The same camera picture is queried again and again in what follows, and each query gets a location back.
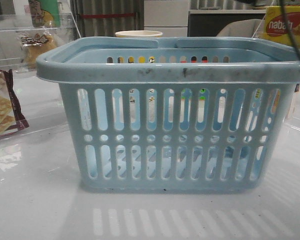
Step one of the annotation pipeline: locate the packaged bread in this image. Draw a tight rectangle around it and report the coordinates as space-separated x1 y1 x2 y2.
20 33 57 69

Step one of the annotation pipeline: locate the clear acrylic shelf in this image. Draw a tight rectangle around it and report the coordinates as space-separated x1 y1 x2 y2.
0 12 81 73
251 0 300 129

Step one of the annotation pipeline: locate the yellow popcorn paper cup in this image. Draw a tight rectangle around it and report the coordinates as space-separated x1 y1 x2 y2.
115 30 163 38

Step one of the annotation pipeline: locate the light blue plastic basket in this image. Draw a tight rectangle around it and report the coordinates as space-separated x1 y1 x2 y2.
36 37 300 192

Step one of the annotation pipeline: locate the brown cracker snack packet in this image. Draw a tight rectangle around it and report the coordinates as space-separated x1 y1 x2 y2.
0 69 29 137

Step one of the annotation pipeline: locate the white drawer cabinet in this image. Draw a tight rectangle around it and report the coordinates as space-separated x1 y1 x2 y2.
143 0 190 37

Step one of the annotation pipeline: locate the beige chair back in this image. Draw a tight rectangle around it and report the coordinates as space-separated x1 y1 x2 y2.
217 19 265 38

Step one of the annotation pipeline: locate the clear acrylic shelf right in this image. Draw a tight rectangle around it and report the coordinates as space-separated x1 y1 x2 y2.
251 0 300 129

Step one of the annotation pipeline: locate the yellow nabati wafer box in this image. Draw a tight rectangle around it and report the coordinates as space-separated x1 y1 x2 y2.
260 6 300 48

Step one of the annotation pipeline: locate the clear acrylic shelf left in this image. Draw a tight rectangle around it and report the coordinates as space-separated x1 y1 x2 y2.
0 12 81 73

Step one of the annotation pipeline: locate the black cable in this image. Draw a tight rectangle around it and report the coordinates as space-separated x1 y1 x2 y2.
279 0 300 73

